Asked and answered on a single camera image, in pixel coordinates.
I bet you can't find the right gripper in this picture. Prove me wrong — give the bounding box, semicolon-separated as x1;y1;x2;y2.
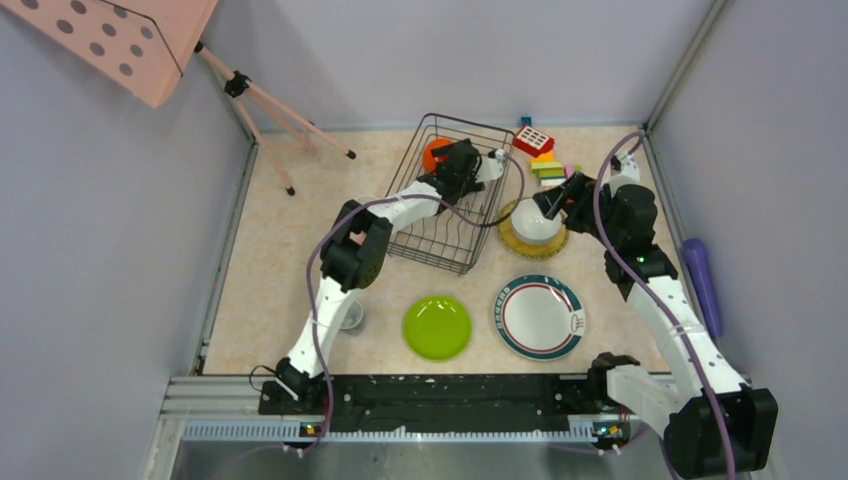
533;171;622;250

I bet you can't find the orange bowl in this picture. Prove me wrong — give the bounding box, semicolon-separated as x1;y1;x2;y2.
421;137;454;173

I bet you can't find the white ceramic bowl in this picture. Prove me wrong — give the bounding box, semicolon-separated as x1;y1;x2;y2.
510;198;562;245

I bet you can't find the woven bamboo tray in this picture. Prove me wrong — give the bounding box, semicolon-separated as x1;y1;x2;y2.
496;201;569;260

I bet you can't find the grey wire dish rack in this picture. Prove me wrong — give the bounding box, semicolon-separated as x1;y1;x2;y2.
386;113;515;275

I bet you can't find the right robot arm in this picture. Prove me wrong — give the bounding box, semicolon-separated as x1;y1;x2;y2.
532;173;778;479

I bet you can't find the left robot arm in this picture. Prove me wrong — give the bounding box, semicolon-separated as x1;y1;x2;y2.
274;139;511;414

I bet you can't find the stack of coloured blocks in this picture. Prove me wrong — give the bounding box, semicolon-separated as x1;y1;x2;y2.
530;150;582;188

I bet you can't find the red toy block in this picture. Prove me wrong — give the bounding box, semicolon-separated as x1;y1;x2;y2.
512;125;555;157

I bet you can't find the white plate green red rim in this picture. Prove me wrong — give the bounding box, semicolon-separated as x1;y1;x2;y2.
493;274;588;362

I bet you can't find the small grey mug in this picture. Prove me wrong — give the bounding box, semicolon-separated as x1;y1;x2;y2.
340;300;364;335

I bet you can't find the pink tripod stand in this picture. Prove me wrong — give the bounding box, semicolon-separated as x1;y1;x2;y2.
194;40;357;196

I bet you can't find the pink perforated board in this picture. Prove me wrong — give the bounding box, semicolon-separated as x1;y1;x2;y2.
1;0;218;108

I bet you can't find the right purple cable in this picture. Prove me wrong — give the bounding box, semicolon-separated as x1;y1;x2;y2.
594;131;738;480

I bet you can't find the purple cable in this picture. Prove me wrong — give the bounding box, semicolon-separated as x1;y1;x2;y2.
594;131;738;480
304;150;526;458

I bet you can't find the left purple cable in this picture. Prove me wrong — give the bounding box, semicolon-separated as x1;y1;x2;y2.
304;150;526;458

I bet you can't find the white cup pink handle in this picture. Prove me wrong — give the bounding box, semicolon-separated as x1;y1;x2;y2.
348;231;367;246

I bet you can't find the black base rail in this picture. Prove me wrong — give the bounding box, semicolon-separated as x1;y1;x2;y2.
258;374;644;449

